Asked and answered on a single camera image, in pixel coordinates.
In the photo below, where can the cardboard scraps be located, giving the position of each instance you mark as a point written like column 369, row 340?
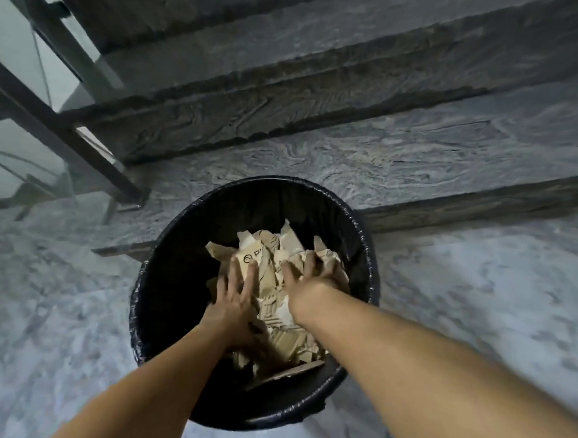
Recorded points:
column 271, row 256

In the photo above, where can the metal framed glass panel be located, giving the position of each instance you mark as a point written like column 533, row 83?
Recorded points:
column 47, row 127

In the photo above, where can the person's right hand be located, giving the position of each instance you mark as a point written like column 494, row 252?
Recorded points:
column 309, row 288

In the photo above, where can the grey granite staircase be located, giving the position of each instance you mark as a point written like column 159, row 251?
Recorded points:
column 361, row 125

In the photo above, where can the person's left hand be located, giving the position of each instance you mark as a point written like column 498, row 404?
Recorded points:
column 236, row 311

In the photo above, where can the person's left forearm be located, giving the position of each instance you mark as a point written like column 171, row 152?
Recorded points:
column 134, row 403

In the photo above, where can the pink bin with black liner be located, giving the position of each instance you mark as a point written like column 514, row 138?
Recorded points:
column 176, row 280

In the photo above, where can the person's right forearm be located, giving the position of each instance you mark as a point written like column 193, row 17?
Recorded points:
column 423, row 374

